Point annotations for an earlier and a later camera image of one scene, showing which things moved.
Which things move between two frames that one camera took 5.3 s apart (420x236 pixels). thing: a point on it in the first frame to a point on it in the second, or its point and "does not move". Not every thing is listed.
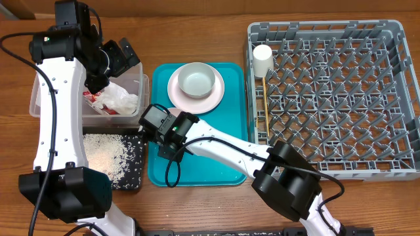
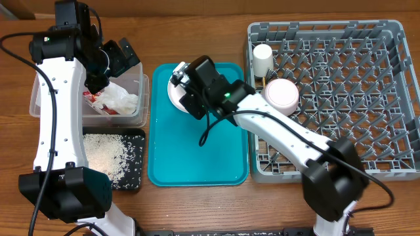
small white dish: [175, 111] to [283, 95]
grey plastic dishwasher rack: [344, 92] does not move
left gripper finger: [131, 56] does not move
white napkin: [118, 99] does not move
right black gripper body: [174, 151] to [197, 101]
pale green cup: [262, 59] does not move
